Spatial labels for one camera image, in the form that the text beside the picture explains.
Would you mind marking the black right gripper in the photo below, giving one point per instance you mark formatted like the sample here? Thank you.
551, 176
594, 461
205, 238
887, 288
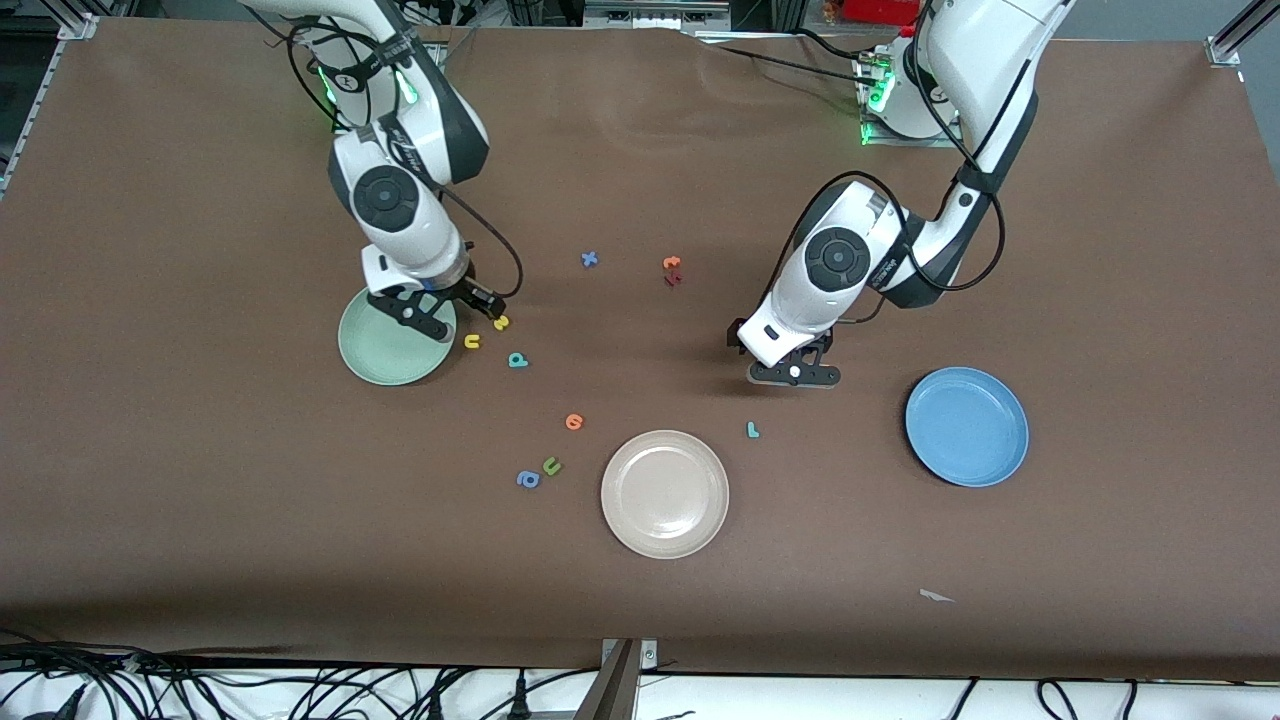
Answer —
463, 292

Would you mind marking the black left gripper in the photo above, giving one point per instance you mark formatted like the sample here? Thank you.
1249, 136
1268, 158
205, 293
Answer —
818, 346

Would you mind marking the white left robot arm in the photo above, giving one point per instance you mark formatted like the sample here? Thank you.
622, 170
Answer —
985, 50

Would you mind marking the green plate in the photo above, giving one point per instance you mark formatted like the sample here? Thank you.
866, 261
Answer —
385, 355

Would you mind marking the blue plate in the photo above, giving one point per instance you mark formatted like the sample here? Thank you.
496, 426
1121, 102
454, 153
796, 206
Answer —
966, 427

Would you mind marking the blue letter a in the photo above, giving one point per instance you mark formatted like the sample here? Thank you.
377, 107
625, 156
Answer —
528, 480

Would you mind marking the beige plate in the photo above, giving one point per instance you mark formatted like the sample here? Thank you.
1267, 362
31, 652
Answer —
665, 494

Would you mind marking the white paper scrap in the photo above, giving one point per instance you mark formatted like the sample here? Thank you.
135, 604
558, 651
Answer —
935, 596

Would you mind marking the grey metal box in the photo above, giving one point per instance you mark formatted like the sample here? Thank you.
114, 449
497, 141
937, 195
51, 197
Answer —
650, 15

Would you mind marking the brown table cover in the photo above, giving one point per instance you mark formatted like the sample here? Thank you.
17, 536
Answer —
200, 500

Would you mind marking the red box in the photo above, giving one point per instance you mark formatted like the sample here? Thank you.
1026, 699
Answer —
880, 10

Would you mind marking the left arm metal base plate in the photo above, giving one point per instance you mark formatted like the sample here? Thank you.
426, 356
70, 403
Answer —
900, 143

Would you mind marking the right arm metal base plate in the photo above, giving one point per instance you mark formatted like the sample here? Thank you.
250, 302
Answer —
437, 52

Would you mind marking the metal table bracket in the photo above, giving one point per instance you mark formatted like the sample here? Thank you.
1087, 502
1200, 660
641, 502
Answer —
620, 690

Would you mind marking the aluminium frame profile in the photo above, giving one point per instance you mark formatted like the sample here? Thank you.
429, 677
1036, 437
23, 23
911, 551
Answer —
1228, 45
78, 27

